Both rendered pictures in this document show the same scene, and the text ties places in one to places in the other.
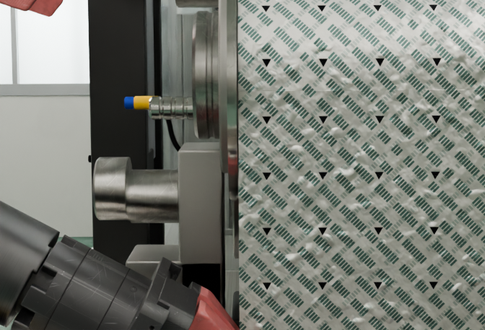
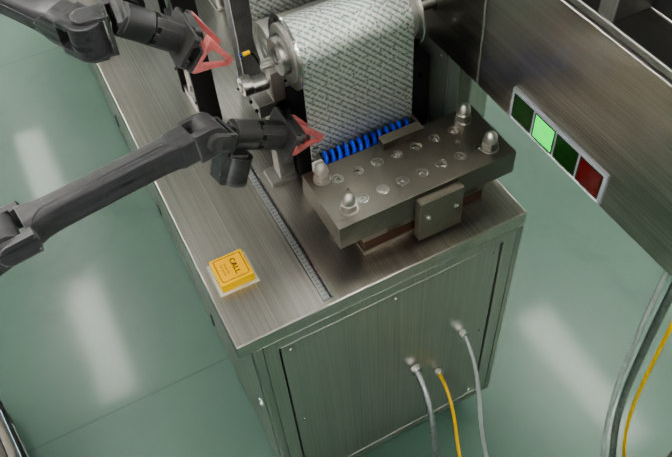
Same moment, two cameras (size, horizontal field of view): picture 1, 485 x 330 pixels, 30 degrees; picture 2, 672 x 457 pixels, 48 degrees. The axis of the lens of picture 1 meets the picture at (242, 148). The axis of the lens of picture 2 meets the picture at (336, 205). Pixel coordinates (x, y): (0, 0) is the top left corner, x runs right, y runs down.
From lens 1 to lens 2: 1.07 m
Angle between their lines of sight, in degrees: 49
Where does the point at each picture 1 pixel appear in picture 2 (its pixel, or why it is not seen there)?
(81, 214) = not seen: outside the picture
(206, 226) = (280, 90)
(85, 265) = (271, 129)
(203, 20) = (280, 48)
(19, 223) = (252, 126)
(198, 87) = (285, 69)
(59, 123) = not seen: outside the picture
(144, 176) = (257, 81)
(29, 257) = (259, 134)
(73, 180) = not seen: outside the picture
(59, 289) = (269, 138)
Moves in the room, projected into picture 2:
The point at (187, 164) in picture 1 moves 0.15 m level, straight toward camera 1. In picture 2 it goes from (273, 77) to (312, 122)
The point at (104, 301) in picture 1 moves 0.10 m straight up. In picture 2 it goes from (280, 136) to (273, 96)
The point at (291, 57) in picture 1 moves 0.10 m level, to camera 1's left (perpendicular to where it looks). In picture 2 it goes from (315, 61) to (264, 80)
